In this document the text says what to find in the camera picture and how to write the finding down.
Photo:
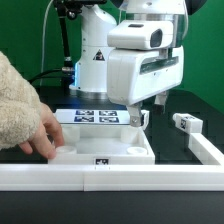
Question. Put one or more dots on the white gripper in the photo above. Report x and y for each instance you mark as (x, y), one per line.
(133, 76)

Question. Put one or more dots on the white square tabletop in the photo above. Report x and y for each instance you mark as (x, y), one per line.
(104, 145)

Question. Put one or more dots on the beige fleece sleeve forearm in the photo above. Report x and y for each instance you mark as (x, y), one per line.
(19, 106)

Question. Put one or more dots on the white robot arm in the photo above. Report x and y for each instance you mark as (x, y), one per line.
(91, 69)

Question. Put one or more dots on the bare human hand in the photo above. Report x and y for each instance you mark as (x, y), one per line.
(47, 137)

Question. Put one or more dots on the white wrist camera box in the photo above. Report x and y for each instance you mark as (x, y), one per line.
(141, 35)

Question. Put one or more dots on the white right fence rail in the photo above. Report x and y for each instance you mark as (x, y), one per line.
(204, 150)

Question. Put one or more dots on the white fence rail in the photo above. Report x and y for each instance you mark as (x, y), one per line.
(52, 177)
(204, 150)

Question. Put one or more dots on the white marker base plate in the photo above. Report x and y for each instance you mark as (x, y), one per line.
(85, 116)

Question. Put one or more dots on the white front fence rail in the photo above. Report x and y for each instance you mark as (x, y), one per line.
(52, 177)

